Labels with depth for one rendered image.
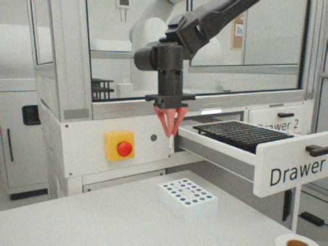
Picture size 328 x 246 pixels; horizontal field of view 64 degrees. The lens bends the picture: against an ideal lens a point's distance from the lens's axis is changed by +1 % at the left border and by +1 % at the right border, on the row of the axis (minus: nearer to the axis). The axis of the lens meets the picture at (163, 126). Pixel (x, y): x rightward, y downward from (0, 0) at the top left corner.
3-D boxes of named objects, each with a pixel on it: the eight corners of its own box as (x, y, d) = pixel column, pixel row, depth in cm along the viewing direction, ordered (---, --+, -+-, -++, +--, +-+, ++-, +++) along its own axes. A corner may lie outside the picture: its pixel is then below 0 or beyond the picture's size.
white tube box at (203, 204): (217, 213, 58) (218, 197, 57) (186, 224, 54) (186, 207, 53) (186, 191, 69) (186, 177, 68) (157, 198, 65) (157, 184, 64)
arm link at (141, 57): (187, 11, 56) (203, 43, 62) (152, 18, 65) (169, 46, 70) (157, 50, 52) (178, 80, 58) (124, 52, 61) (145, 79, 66)
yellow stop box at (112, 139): (136, 158, 70) (135, 132, 69) (109, 163, 67) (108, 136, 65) (129, 153, 75) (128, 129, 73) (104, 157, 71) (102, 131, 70)
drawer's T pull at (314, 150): (335, 152, 57) (336, 146, 56) (314, 157, 53) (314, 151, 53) (318, 148, 60) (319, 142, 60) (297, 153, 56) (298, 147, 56)
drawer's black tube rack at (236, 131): (291, 157, 72) (293, 134, 71) (244, 169, 64) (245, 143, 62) (233, 139, 91) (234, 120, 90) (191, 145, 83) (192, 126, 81)
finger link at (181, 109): (147, 136, 62) (146, 97, 60) (172, 132, 66) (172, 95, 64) (163, 143, 57) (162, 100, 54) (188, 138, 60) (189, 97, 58)
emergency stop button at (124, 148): (133, 156, 67) (132, 141, 66) (118, 159, 65) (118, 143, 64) (129, 153, 70) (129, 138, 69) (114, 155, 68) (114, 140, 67)
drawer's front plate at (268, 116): (301, 132, 109) (304, 106, 106) (250, 141, 95) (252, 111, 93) (297, 131, 110) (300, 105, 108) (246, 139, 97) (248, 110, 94)
